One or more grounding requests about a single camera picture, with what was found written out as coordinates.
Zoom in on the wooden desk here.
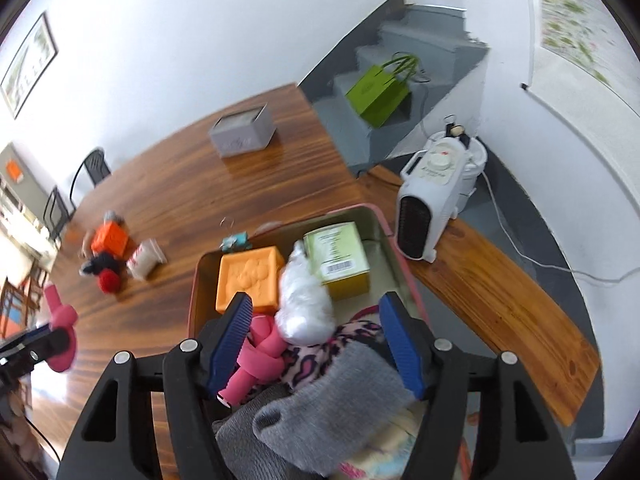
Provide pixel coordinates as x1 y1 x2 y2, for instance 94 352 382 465
20 82 368 480

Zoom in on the white plastic bucket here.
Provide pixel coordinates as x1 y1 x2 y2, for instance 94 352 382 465
429 130 488 221

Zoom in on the pink metal tin box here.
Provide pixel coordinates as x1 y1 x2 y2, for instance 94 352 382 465
187 203 476 480

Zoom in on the green tea tin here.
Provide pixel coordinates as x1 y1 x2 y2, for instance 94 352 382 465
303 222 372 301

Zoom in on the grey staircase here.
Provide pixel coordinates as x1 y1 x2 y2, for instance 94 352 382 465
299 0 489 177

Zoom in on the pink leopard print cloth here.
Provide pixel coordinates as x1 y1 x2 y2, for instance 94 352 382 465
280 305 401 392

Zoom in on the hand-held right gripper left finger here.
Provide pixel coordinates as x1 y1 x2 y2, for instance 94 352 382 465
57 292 253 480

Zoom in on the wooden bench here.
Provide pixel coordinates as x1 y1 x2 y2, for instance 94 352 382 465
367 165 601 429

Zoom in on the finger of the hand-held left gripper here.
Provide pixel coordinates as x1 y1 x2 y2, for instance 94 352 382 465
0 324 72 377

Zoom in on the pale yellow printed cloth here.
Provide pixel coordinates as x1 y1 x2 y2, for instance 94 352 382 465
340 400 432 480

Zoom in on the orange embossed foam block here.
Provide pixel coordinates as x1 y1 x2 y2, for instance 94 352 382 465
215 246 287 316

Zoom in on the black metal chair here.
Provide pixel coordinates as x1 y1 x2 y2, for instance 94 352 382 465
70 147 112 197
42 186 76 242

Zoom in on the orange toy cube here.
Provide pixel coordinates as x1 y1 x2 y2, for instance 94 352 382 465
91 222 130 257

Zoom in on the white plastic bag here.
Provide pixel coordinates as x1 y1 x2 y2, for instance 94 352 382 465
275 240 337 346

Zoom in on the white space heater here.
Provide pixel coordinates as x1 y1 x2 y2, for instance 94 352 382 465
396 131 476 262

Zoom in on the dark blue sock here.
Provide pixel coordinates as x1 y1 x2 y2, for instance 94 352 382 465
79 252 121 277

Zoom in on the floral wall poster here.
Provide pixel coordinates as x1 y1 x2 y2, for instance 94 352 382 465
536 0 622 87

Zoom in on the red pompom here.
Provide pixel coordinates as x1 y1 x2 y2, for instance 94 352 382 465
97 269 124 295

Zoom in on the grey knitted sock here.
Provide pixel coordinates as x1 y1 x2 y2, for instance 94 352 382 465
212 342 418 477

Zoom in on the small teal clip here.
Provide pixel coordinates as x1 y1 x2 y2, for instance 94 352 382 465
220 231 251 252

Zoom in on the framed wall picture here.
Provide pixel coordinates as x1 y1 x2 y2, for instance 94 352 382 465
0 11 59 120

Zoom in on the pink twisted foam roller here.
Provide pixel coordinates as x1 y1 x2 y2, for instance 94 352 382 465
217 315 287 406

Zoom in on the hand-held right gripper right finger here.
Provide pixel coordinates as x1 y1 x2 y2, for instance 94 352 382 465
378 291 576 480

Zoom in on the grey tissue box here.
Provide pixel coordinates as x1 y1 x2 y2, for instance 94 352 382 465
208 103 277 159

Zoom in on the green paper bag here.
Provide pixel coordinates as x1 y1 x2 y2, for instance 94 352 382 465
346 52 422 130

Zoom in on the grey cabinet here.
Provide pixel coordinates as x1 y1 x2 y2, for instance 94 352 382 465
0 142 57 272

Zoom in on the white power cable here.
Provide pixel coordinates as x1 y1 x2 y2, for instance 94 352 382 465
469 171 637 284

